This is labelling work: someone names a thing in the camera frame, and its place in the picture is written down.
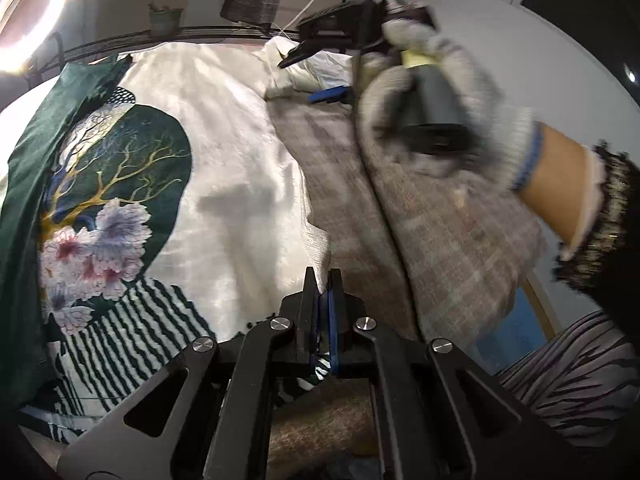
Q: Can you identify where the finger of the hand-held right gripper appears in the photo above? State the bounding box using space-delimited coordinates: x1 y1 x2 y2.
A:
307 56 363 113
277 39 331 70

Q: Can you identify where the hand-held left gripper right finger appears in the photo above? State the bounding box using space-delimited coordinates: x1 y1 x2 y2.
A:
326 269 593 480

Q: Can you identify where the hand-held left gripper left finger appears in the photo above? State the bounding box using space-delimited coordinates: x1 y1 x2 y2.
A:
59 267 322 480

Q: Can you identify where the grey plaid small garment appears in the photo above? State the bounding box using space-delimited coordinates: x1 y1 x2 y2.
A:
265 94 548 356

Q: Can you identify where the person's right forearm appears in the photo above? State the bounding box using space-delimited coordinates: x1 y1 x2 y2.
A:
512 122 640 308

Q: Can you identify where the person's right hand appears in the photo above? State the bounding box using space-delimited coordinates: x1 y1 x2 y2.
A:
356 16 545 192

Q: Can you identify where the white crumpled cloth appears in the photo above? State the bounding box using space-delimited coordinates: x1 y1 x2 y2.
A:
252 35 362 102

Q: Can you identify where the brown fuzzy cloth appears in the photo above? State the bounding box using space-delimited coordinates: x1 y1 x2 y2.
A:
269 377 382 462

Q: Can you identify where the white tree print blanket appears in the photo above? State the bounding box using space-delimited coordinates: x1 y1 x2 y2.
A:
0 40 333 448

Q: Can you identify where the grey plant pot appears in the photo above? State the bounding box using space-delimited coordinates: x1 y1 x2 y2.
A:
148 2 184 37

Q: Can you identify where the wooden framed blue panel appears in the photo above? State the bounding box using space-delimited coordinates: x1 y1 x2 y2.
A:
474 272 557 377

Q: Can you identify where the grey zebra striped cloth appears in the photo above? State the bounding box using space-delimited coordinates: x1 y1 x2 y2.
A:
494 309 640 450

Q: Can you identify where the black metal rail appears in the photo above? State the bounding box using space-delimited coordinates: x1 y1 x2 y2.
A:
20 22 281 80

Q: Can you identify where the ring light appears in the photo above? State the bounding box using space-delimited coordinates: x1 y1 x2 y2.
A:
0 0 77 75

